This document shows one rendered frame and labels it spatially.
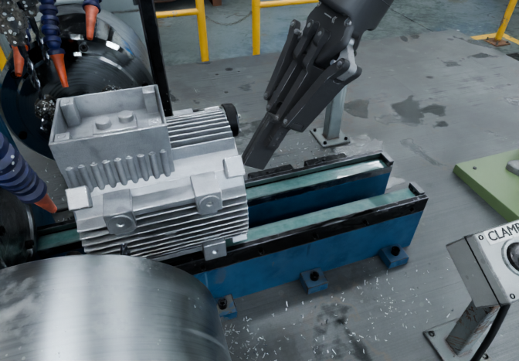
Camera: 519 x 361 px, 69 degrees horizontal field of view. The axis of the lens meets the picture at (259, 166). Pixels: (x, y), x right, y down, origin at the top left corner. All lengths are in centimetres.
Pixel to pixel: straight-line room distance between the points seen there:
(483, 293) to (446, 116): 80
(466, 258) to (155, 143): 35
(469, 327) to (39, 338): 53
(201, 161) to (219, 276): 21
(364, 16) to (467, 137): 78
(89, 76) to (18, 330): 48
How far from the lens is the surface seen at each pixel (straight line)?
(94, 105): 52
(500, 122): 125
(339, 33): 39
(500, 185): 96
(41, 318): 27
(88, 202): 45
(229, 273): 60
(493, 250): 44
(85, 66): 67
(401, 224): 71
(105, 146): 44
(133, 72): 68
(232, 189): 47
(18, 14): 39
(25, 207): 63
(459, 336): 65
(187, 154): 47
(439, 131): 112
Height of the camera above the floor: 137
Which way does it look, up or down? 40 degrees down
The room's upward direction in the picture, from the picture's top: straight up
